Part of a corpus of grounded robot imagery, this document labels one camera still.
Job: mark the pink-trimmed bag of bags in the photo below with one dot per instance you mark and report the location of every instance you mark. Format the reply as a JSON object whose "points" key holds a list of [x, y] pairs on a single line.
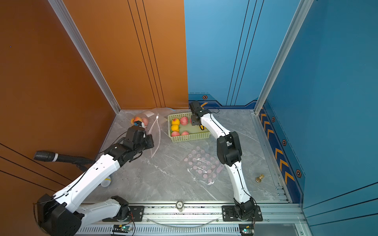
{"points": [[203, 166]]}

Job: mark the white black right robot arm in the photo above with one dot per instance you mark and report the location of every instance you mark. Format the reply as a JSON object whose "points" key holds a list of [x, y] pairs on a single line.
{"points": [[229, 153]]}

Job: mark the green circuit board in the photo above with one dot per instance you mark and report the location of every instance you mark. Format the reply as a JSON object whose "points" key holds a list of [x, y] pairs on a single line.
{"points": [[122, 229], [246, 230]]}

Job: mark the yellow peach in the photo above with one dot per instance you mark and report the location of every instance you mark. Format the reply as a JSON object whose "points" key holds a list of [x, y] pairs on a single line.
{"points": [[136, 119]]}

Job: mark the aluminium corner post left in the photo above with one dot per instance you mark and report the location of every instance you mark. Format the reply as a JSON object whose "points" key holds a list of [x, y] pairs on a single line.
{"points": [[77, 39]]}

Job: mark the aluminium corner post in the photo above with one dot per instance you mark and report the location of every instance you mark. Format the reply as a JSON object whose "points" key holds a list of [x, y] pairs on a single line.
{"points": [[290, 36], [77, 39]]}

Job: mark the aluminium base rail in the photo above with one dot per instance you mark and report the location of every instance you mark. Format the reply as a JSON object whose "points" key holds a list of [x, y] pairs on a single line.
{"points": [[205, 219]]}

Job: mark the green perforated plastic basket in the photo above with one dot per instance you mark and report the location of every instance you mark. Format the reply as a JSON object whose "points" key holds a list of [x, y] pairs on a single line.
{"points": [[180, 128]]}

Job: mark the round silver knob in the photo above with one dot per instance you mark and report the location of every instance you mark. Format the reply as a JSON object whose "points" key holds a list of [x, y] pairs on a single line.
{"points": [[179, 205]]}

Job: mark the green circuit board right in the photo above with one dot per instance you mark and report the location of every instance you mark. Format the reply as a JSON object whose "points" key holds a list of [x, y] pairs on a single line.
{"points": [[246, 230]]}

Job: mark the clear zip-top bag pink zipper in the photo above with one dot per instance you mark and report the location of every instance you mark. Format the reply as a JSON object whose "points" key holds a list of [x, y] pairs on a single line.
{"points": [[155, 130]]}

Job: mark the green circuit board left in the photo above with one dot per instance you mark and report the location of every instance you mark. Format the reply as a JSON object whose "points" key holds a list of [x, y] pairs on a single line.
{"points": [[122, 229]]}

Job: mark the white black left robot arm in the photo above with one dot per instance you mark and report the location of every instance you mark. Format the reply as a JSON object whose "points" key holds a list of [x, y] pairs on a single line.
{"points": [[62, 214]]}

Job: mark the black microphone on stand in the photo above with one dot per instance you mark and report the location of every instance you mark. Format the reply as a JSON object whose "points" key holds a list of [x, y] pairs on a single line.
{"points": [[79, 162]]}

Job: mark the clear zip-top bag blue zipper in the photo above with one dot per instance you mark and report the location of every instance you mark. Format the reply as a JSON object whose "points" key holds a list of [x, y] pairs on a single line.
{"points": [[149, 114]]}

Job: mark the blue handheld microphone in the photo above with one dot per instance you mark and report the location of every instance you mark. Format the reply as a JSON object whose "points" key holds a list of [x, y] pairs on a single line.
{"points": [[106, 182]]}

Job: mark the aluminium corner post right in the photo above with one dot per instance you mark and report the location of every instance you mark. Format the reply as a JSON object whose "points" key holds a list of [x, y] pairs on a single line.
{"points": [[290, 36]]}

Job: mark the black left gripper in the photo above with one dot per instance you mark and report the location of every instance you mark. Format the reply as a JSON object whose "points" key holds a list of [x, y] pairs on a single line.
{"points": [[149, 138]]}

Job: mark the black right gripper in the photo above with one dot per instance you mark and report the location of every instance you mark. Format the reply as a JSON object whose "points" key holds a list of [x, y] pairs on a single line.
{"points": [[193, 122]]}

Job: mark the small brass weight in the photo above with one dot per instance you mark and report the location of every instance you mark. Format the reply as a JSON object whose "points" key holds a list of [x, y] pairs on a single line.
{"points": [[260, 178]]}

